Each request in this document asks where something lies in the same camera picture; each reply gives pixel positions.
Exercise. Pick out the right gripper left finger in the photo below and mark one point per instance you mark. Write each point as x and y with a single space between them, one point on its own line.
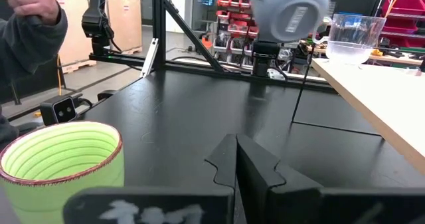
149 204

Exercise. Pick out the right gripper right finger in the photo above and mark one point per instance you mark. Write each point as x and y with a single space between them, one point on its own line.
299 204

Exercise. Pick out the clear glass cup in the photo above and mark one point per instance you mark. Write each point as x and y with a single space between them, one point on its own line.
352 41

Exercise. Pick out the grey-blue ceramic mug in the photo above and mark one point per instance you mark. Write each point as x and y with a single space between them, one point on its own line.
285 11

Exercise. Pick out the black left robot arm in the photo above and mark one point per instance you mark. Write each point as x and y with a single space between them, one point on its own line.
265 58

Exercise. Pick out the wooden shelf with black legs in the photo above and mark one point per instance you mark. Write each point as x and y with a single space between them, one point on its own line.
382 101

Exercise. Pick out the green ribbed mug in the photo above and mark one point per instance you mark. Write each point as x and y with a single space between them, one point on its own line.
59 157

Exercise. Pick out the plywood crate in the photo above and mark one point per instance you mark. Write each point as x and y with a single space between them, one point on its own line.
76 28
124 21

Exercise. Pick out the person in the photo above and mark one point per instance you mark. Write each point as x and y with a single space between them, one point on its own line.
26 51

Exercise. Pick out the rack of red bins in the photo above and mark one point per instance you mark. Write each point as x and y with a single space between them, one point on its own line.
232 18
405 8

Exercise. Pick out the person's hand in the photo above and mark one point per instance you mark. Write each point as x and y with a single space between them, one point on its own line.
30 1

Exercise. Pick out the black table-level camera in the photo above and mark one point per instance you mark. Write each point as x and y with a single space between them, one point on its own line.
61 109

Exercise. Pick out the white metal bracket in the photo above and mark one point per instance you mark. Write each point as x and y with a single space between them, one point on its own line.
149 58

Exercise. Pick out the black aluminium table frame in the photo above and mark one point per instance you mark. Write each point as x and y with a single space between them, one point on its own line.
159 24

